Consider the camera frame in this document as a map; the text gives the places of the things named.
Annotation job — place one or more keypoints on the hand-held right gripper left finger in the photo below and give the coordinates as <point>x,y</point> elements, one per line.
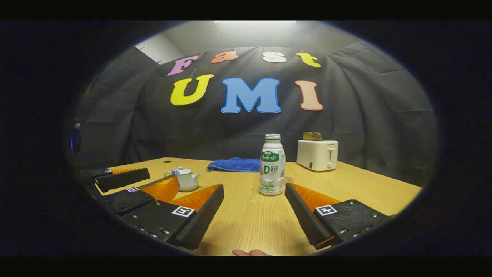
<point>205,217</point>

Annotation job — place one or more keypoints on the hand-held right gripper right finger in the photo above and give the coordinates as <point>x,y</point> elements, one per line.
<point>303,215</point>

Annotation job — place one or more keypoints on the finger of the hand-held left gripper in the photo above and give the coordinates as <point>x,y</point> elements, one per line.
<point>127,200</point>
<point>123,179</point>

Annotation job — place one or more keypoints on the white teacup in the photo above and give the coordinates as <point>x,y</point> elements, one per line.
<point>187,181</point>

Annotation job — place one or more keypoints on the white water bottle green label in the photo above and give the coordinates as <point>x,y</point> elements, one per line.
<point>272,165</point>

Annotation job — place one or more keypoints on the blue towel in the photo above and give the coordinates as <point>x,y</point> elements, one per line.
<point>234,164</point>

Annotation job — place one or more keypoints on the white toaster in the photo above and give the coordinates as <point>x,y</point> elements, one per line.
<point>315,156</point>

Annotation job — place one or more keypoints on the dark device with blue light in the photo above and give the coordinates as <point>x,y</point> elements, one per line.
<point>76,137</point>

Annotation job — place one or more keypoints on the brown bread slice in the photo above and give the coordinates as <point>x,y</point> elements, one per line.
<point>312,136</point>

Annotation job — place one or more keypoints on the black backdrop cloth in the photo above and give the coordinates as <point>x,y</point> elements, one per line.
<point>230,130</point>

